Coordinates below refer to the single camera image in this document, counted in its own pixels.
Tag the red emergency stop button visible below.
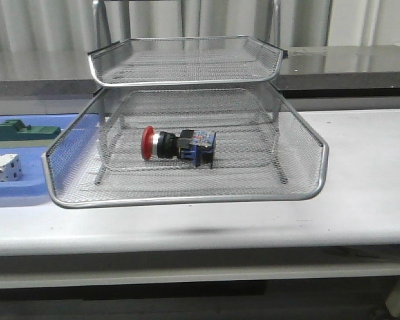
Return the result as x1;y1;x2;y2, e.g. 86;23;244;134
141;126;217;168

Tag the silver mesh tray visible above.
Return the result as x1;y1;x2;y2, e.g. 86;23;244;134
97;125;277;173
51;83;329;209
88;35;284;87

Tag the silver mesh bottom tray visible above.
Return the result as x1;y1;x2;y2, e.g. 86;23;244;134
97;125;277;173

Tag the silver mesh top tray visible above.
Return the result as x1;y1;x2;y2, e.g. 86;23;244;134
88;35;284;87

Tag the dark counter shelf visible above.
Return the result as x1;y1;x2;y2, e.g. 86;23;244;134
0;46;400;99

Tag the blue plastic tray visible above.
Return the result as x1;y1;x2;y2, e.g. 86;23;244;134
0;113;99;201

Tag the green electrical module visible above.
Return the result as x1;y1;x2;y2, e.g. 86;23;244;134
0;119;61;149

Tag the white circuit breaker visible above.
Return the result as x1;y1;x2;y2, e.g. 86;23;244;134
0;154;23;182

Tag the grey metal rack frame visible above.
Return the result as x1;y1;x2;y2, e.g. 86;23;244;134
95;85;289;185

